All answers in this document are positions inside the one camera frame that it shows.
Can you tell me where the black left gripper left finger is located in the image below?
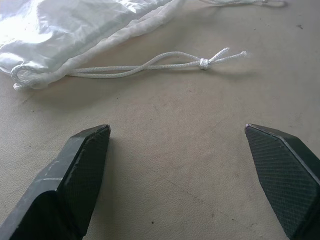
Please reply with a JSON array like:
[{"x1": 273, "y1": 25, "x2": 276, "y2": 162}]
[{"x1": 0, "y1": 124, "x2": 112, "y2": 240}]

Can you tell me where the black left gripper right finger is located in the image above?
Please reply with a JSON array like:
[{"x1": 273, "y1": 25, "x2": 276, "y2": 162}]
[{"x1": 244, "y1": 123, "x2": 320, "y2": 240}]

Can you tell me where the white knotted drawstring cord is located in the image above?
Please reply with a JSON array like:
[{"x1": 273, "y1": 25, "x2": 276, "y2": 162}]
[{"x1": 10, "y1": 46, "x2": 248, "y2": 91}]

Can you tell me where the white drawstring bag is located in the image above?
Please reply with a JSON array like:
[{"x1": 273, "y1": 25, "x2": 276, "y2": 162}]
[{"x1": 0, "y1": 0, "x2": 187, "y2": 90}]

